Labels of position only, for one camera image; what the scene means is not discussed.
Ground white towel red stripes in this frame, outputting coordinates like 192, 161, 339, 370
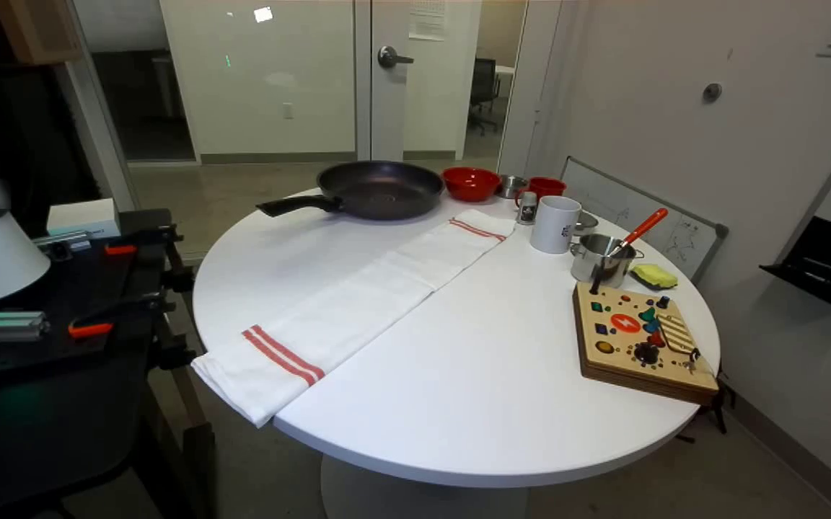
192, 204, 515, 426

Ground black frying pan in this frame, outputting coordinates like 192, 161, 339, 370
260, 161, 445, 220

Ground red bowl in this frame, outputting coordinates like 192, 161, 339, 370
442, 168, 498, 203

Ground small steel cup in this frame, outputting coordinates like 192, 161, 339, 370
502, 176, 536, 222

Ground round white table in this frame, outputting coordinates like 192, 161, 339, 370
191, 187, 725, 519

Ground white mug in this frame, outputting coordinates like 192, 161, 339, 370
530, 196, 583, 253

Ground red cup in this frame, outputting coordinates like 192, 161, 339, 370
528, 176, 564, 196

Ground steel pot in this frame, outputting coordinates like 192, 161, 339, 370
572, 235, 638, 285

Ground wooden toy board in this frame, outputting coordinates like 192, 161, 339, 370
572, 282, 717, 405

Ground yellow green sponge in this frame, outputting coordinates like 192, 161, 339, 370
631, 262, 677, 292

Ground black clamp orange tip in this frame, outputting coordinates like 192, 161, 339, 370
32, 229, 181, 258

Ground white box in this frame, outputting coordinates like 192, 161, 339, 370
45, 199, 120, 239

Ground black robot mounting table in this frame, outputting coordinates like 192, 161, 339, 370
0, 210, 214, 519

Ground whiteboard leaning on wall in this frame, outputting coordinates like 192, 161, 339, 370
563, 157, 726, 281

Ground aluminium rail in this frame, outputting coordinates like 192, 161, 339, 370
0, 311, 48, 344

